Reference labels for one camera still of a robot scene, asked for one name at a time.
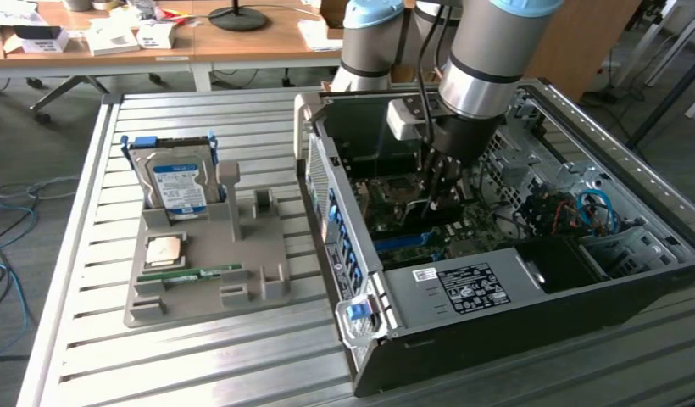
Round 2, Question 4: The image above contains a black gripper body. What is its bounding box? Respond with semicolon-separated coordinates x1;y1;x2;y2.
422;112;504;164

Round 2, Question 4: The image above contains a CPU socket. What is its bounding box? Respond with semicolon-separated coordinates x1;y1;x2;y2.
374;176;425;203

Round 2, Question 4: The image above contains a green motherboard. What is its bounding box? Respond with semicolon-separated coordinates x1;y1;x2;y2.
346;169;521;270

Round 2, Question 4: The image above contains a blue expansion slot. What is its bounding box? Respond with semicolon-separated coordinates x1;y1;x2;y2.
373;231;430;253

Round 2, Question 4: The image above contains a grey power supply unit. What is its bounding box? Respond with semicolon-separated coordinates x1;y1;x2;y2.
380;248;545;330

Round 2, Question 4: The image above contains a wooden cabinet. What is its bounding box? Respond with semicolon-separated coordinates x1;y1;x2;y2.
521;0;646;103

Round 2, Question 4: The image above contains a stack of white papers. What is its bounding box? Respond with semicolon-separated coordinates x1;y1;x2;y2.
297;19;345;53

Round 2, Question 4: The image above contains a metal disk bay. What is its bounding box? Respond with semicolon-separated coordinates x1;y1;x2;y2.
578;226;677;277

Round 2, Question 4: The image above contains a brown cardboard box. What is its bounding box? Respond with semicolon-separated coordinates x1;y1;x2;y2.
317;0;349;29

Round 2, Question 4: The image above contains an open black PC case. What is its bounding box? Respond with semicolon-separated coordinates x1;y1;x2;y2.
293;77;695;399

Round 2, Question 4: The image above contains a grey parts rack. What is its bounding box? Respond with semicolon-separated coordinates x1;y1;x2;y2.
123;159;294;330

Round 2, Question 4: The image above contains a hard disk with blue carrier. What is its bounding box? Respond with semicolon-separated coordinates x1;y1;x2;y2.
119;131;225;222

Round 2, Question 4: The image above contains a black round stand base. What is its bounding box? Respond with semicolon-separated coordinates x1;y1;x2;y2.
206;0;270;32

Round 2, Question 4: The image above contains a green RAM stick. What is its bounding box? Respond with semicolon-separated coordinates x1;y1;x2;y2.
136;263;244;285

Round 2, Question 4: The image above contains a CPU chip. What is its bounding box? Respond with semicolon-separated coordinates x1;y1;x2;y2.
143;236;185;269

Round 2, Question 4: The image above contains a wooden desk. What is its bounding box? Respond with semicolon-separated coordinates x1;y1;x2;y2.
0;0;504;92

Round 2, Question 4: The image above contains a small white printed box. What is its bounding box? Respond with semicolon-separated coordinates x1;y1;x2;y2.
136;21;176;50

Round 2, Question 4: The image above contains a flat white box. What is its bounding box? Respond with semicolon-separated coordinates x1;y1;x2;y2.
83;24;141;57

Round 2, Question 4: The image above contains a white box with black lid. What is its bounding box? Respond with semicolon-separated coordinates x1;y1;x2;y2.
11;25;71;54

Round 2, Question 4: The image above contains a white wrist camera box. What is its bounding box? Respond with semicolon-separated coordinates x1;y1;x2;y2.
385;98;438;142

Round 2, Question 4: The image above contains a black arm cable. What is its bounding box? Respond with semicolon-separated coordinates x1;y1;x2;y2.
416;0;457;146

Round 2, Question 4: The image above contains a red wire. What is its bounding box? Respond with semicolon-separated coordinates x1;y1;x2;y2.
554;200;586;237

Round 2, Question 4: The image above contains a blue wire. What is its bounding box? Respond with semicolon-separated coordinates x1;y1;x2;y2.
576;189;621;235

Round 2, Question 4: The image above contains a grey floor cable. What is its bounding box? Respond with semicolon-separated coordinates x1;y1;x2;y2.
0;175;80;201

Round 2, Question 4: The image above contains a blue floor cable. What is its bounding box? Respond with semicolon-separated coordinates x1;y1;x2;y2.
0;186;39;362

